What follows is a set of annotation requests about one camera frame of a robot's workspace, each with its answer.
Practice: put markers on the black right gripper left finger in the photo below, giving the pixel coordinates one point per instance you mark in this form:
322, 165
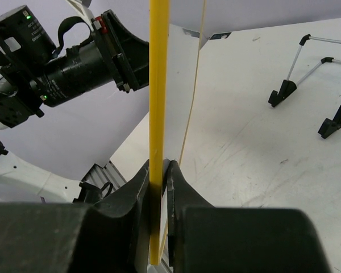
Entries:
109, 236

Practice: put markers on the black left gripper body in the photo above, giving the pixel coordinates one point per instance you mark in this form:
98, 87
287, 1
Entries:
125, 55

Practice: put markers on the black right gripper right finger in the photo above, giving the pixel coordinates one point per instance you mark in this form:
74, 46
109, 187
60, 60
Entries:
205, 238

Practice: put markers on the yellow framed whiteboard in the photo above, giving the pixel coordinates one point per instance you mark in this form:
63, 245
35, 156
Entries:
173, 66

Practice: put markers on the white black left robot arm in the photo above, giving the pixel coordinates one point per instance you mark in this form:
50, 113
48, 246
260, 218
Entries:
91, 51

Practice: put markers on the black metal whiteboard stand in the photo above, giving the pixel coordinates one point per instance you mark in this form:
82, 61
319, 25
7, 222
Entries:
329, 126

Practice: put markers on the blue left table label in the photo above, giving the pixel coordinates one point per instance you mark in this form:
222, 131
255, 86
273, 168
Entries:
221, 35

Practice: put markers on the aluminium frame rail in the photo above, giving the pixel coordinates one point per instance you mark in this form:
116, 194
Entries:
107, 178

